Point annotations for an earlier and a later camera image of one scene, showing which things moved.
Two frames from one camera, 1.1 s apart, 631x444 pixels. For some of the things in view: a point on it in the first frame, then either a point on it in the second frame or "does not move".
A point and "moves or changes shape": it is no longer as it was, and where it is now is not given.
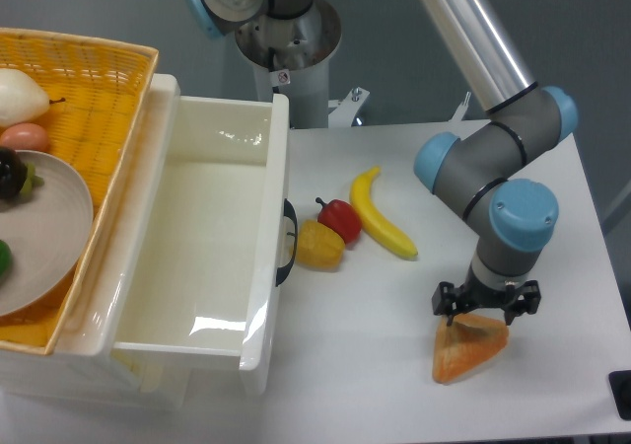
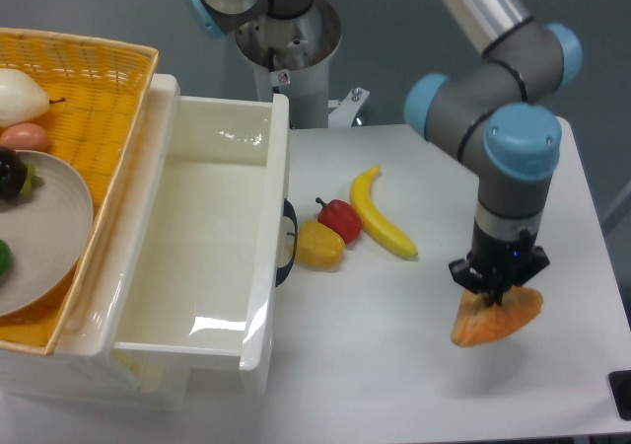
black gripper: [448, 300] → [494, 265]
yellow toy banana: [369, 212] does not move
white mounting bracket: [346, 110] does not move
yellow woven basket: [97, 90] does not move
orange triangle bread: [467, 341] moves or changes shape
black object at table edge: [619, 382] does not move
